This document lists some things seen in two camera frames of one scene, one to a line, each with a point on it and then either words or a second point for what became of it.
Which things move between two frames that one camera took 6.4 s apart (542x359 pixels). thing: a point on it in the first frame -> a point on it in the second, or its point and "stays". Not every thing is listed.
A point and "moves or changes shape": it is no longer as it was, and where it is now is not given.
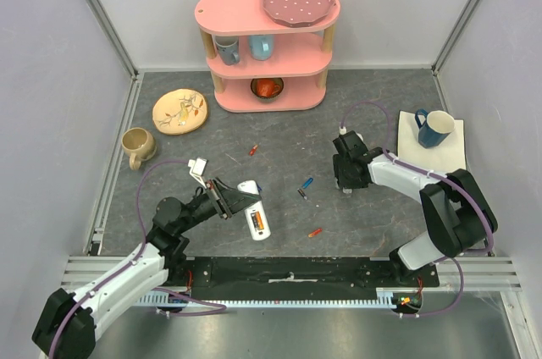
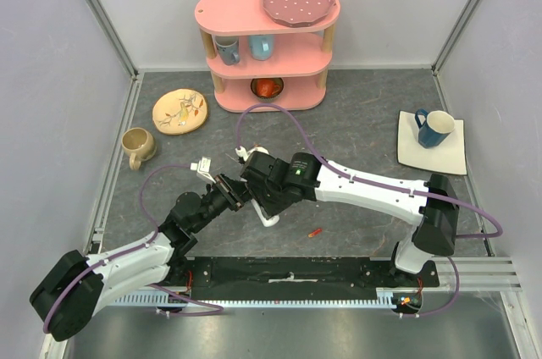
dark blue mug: [434, 127] stays
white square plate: [445, 157] stays
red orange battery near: [313, 233] stays
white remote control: [257, 215] moves or changes shape
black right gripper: [346, 177] -> [257, 185]
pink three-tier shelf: [257, 65] stays
